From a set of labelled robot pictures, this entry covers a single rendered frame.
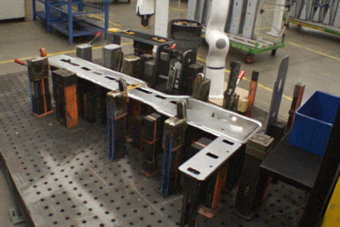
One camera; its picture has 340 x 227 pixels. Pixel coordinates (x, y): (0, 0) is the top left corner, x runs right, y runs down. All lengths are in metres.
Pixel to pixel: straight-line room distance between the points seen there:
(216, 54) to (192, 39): 2.65
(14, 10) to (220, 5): 6.84
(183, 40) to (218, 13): 2.67
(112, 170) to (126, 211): 0.28
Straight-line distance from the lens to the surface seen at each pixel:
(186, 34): 4.62
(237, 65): 1.51
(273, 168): 1.13
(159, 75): 1.80
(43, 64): 1.99
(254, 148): 1.21
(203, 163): 1.14
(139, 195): 1.45
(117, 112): 1.53
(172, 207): 1.41
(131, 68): 1.85
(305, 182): 1.12
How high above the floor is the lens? 1.65
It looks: 24 degrees down
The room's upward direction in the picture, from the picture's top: 4 degrees clockwise
